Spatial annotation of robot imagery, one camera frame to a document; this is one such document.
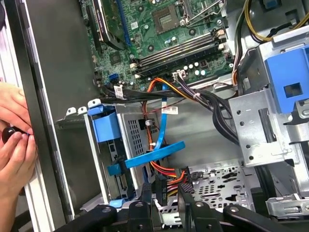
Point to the black open PC case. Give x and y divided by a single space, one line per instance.
67 84

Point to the person's left hand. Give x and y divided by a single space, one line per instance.
12 106

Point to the metal socket cover frame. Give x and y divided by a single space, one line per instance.
221 9

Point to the person's right hand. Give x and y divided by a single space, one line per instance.
17 164

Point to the green motherboard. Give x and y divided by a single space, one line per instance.
144 41

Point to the hard disk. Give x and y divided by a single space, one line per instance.
106 125

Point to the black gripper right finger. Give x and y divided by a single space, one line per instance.
202 217

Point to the CPU socket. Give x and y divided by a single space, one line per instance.
166 19

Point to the metal disk bay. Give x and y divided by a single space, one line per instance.
125 118

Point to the black graphics card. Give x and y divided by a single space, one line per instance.
108 24

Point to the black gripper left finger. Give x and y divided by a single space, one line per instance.
141 215

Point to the blue plastic drive latch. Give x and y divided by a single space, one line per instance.
285 70

